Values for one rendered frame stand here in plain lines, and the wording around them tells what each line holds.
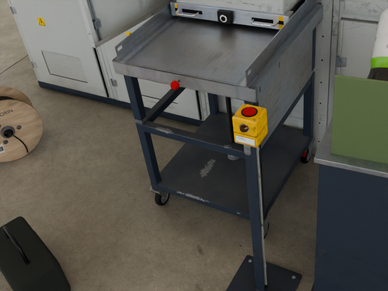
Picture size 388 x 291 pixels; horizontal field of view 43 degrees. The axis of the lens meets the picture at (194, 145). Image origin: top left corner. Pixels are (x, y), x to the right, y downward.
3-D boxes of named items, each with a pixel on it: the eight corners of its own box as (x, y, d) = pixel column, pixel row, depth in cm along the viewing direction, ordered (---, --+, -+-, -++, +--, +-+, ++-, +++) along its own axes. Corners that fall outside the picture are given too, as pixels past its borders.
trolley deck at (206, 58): (256, 103, 170) (256, 88, 167) (115, 73, 199) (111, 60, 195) (323, 17, 213) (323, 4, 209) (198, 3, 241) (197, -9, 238)
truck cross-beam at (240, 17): (288, 30, 192) (288, 16, 188) (171, 15, 216) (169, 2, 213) (293, 25, 195) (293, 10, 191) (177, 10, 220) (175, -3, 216)
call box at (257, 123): (257, 149, 150) (256, 122, 144) (234, 142, 154) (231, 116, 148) (268, 133, 155) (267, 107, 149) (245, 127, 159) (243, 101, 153)
